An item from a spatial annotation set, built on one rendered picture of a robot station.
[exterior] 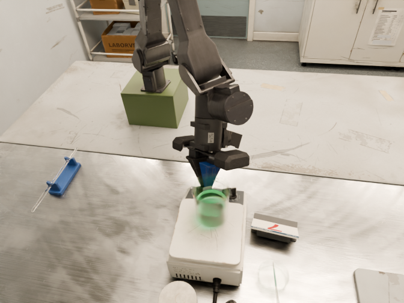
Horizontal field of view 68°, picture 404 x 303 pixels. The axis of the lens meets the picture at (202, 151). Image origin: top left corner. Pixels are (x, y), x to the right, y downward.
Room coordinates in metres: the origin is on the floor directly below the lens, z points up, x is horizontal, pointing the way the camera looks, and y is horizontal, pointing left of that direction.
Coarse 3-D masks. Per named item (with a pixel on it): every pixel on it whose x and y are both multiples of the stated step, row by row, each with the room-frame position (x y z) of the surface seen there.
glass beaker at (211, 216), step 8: (200, 176) 0.33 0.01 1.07; (208, 176) 0.33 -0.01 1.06; (216, 176) 0.33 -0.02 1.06; (192, 184) 0.31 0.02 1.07; (200, 184) 0.33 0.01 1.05; (208, 184) 0.33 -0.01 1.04; (216, 184) 0.33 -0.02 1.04; (224, 184) 0.32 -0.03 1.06; (192, 192) 0.30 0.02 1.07; (200, 192) 0.32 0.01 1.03; (224, 192) 0.32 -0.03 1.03; (224, 200) 0.28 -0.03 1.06; (200, 208) 0.28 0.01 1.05; (208, 208) 0.27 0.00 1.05; (216, 208) 0.27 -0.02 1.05; (224, 208) 0.28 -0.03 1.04; (200, 216) 0.28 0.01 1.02; (208, 216) 0.27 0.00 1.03; (216, 216) 0.27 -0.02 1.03; (224, 216) 0.28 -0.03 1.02; (200, 224) 0.28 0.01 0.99; (208, 224) 0.27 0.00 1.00; (216, 224) 0.27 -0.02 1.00
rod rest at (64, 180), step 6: (66, 156) 0.54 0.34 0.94; (72, 162) 0.53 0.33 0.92; (78, 162) 0.54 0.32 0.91; (66, 168) 0.52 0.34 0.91; (72, 168) 0.52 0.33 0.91; (78, 168) 0.52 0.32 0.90; (60, 174) 0.50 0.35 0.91; (66, 174) 0.50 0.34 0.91; (72, 174) 0.50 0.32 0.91; (60, 180) 0.48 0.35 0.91; (66, 180) 0.48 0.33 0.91; (54, 186) 0.45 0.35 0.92; (60, 186) 0.46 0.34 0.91; (66, 186) 0.47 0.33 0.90; (54, 192) 0.45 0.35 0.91; (60, 192) 0.44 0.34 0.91
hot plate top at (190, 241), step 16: (192, 208) 0.32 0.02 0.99; (240, 208) 0.31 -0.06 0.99; (176, 224) 0.29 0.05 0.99; (192, 224) 0.29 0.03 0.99; (224, 224) 0.28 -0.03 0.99; (240, 224) 0.28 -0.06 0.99; (176, 240) 0.26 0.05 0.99; (192, 240) 0.25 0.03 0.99; (208, 240) 0.25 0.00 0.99; (224, 240) 0.25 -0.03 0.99; (240, 240) 0.25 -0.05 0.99; (176, 256) 0.23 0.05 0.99; (192, 256) 0.23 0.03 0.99; (208, 256) 0.23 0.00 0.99; (224, 256) 0.22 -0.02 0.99; (240, 256) 0.22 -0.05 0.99
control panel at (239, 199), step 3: (189, 192) 0.39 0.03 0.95; (237, 192) 0.39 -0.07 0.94; (240, 192) 0.39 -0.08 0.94; (243, 192) 0.39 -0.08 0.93; (186, 195) 0.37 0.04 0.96; (189, 195) 0.37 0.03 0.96; (192, 195) 0.37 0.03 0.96; (237, 195) 0.37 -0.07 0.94; (240, 195) 0.37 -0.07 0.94; (243, 195) 0.38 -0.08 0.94; (192, 198) 0.36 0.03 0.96; (237, 198) 0.36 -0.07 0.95; (240, 198) 0.36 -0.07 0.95; (231, 201) 0.35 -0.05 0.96; (234, 201) 0.35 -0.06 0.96; (237, 201) 0.35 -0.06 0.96; (240, 201) 0.35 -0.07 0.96
